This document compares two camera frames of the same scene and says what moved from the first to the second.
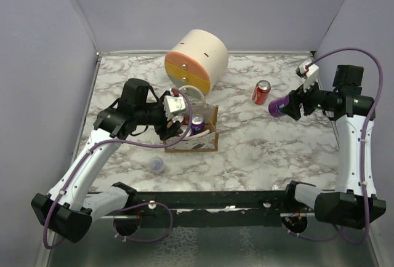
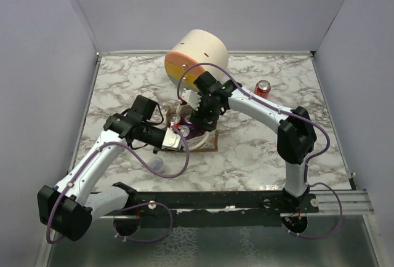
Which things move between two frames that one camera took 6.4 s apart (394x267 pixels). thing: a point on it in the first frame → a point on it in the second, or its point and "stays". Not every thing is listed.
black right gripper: (296, 97) → (197, 117)
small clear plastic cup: (156, 165) stays
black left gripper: (163, 130) → (159, 148)
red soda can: (261, 92) stays
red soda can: (185, 120) → (175, 119)
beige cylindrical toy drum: (197, 58) stays
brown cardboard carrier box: (205, 139) stays
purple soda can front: (184, 128) stays
